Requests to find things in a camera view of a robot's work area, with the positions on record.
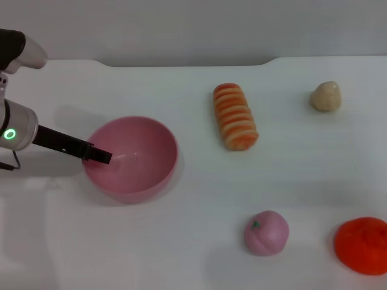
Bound orange tangerine toy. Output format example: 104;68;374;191
333;216;387;276

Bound orange striped bread roll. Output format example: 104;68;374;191
212;82;259;151

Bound pink peach toy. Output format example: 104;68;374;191
244;210;290;257

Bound pink plastic bowl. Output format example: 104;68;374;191
82;115;180;205

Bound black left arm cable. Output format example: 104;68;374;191
0;150;22;172

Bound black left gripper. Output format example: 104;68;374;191
32;124;114;166

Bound beige bun toy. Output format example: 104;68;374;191
308;80;342;113

